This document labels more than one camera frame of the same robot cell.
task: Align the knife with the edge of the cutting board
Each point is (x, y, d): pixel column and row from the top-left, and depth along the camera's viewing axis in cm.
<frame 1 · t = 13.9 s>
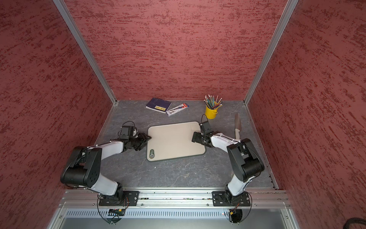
left hand: (150, 143, 94), fingers open
right hand: (196, 142, 95), fingers open
knife with cream handle: (236, 128, 105), on the table
yellow metal pencil bucket: (210, 113, 105), point 8 cm above the table
beige green-edged cutting board: (172, 140, 96), point 3 cm above the table
dark purple book: (158, 105, 120), on the table
white red pencil box: (177, 109, 116), point 2 cm above the table

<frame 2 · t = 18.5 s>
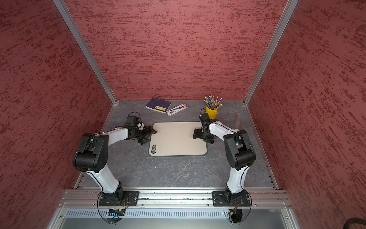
left hand: (153, 137, 95), fingers open
right hand: (198, 140, 95), fingers open
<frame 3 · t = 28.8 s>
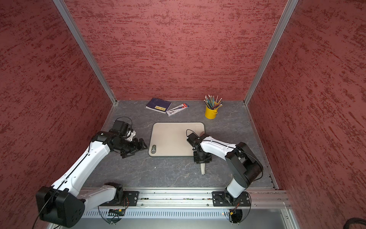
left hand: (140, 153, 77), fingers open
right hand: (201, 164, 86), fingers open
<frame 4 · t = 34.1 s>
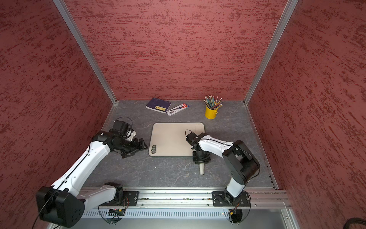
left hand: (140, 153, 77), fingers open
right hand: (201, 164, 86), fingers open
